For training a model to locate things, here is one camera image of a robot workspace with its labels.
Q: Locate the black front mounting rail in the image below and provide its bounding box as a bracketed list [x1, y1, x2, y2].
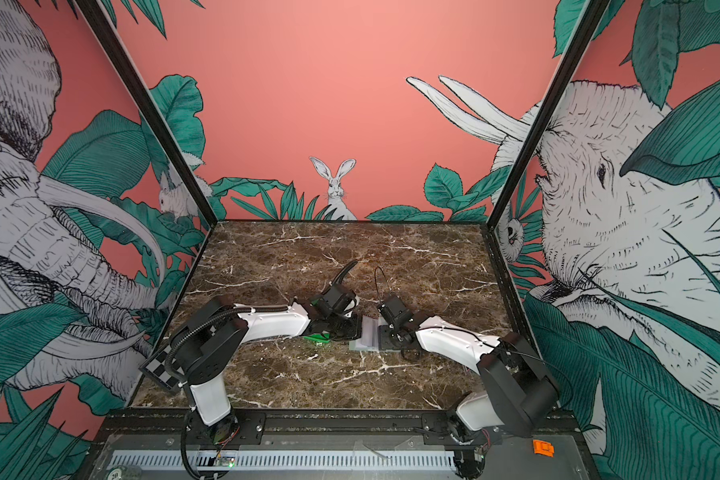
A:
[93, 409, 577, 448]

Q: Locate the black white checkerboard plate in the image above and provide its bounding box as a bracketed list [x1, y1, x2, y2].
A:
[139, 351, 179, 395]

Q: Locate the white perforated cable duct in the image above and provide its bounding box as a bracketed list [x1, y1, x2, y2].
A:
[107, 450, 455, 472]

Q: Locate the right black frame post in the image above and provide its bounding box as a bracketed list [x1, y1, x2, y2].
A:
[487, 0, 609, 230]

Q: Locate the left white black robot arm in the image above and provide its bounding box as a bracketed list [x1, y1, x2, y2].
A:
[163, 283, 361, 427]

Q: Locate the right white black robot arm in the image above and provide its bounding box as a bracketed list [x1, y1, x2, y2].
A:
[377, 295, 560, 442]

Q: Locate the orange plastic clip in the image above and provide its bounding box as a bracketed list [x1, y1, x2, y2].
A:
[532, 439, 555, 458]

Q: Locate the green plastic card tray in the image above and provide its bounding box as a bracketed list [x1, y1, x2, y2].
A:
[304, 333, 331, 343]

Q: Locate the black frame post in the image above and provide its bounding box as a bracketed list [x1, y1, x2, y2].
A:
[487, 0, 609, 230]
[75, 0, 218, 228]

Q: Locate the left black frame post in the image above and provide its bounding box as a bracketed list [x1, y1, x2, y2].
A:
[75, 0, 218, 228]

